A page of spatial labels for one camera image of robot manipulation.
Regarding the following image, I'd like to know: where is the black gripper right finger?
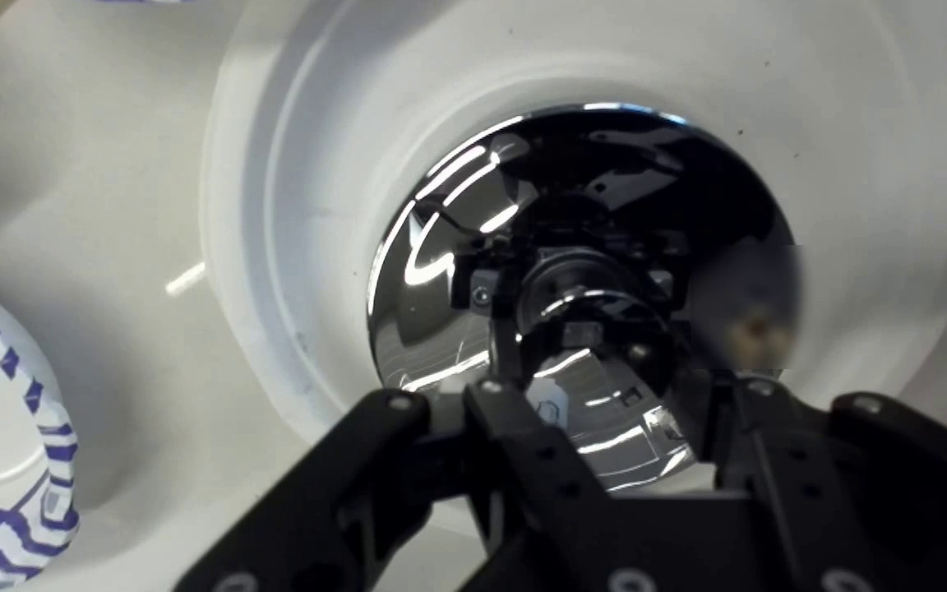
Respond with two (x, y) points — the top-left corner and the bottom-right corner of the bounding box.
(661, 314), (947, 592)

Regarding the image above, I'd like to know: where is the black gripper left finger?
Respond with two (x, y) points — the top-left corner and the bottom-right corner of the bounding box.
(171, 376), (611, 592)

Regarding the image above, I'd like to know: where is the shiny metal bowl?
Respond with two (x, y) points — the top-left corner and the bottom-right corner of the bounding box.
(365, 103), (804, 496)

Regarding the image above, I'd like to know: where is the thin white stick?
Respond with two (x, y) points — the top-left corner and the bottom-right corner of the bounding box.
(162, 257), (212, 299)

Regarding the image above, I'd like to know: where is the empty blue patterned paper bowl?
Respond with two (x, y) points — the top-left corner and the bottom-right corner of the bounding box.
(0, 268), (83, 592)

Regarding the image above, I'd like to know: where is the white bowl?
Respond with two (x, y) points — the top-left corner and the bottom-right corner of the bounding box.
(198, 0), (947, 448)

